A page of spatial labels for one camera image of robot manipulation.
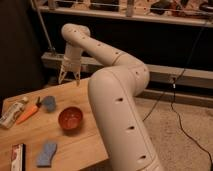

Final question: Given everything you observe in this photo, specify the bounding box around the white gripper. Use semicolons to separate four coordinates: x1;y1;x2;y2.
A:
58;44;83;86

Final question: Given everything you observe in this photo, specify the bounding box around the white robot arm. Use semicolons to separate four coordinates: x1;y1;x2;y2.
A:
60;23;164;171

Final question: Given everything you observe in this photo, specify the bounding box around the blue round sponge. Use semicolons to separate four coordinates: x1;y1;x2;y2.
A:
42;96;56;112

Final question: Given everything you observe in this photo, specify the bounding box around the orange toy carrot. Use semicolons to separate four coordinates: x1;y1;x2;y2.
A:
16;98;41;124

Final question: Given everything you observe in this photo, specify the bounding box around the metal pole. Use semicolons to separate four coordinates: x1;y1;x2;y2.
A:
32;0;56;56

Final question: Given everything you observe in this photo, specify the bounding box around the white plastic bottle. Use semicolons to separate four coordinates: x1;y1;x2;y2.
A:
0;97;29;129

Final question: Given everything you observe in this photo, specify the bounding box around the red and white box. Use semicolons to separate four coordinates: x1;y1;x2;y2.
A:
10;143;25;171

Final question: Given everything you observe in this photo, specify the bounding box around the cluttered shelf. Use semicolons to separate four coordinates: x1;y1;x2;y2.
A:
30;0;213;28

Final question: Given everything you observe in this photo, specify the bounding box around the black cable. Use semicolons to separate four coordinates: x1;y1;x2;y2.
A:
142;19;213;171

